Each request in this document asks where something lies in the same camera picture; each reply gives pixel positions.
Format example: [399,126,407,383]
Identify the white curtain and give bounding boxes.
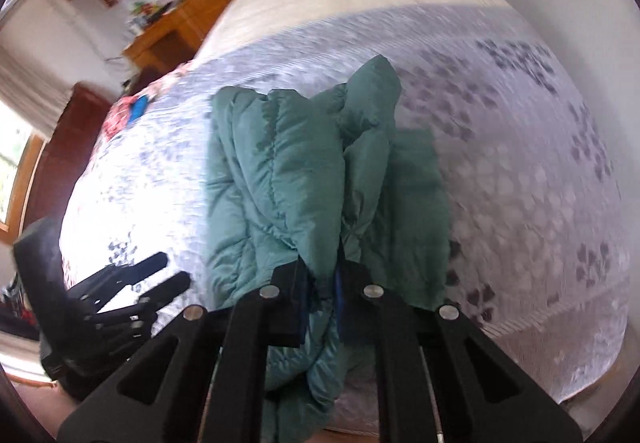
[0,43,71,134]

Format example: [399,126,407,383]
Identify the wooden desk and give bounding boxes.
[122,0,206,74]

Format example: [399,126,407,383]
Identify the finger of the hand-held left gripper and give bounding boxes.
[67,252,168,302]
[92,271,192,324]

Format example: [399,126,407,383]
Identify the dark red wooden headboard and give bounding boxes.
[22,82,123,244]

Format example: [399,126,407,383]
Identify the grey floral quilted bed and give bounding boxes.
[60,3,631,439]

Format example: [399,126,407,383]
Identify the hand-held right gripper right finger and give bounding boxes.
[336,263,583,443]

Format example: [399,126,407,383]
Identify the colourful clutter on desk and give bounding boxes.
[127,0,186,31]

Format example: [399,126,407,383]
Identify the red floral cloth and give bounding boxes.
[105,68,191,138]

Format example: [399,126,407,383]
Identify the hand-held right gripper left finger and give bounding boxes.
[57,260,313,443]

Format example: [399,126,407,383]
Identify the teal puffer jacket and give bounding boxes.
[205,54,453,443]

